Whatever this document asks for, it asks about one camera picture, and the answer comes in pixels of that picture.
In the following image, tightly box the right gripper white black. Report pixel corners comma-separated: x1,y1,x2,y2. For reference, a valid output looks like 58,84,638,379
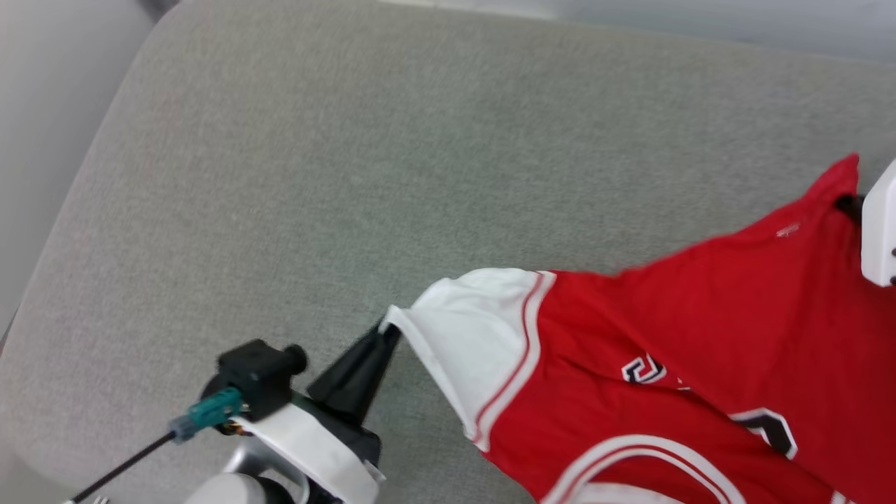
836,158,896,288

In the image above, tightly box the red white basketball jersey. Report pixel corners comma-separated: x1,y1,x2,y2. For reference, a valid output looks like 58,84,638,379
384,153,896,504

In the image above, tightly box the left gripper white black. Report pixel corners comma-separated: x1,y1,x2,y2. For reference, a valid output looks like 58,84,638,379
231,323,403,504

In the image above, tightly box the grey fabric sofa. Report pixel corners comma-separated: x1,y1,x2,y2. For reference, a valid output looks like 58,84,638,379
0,0,896,504

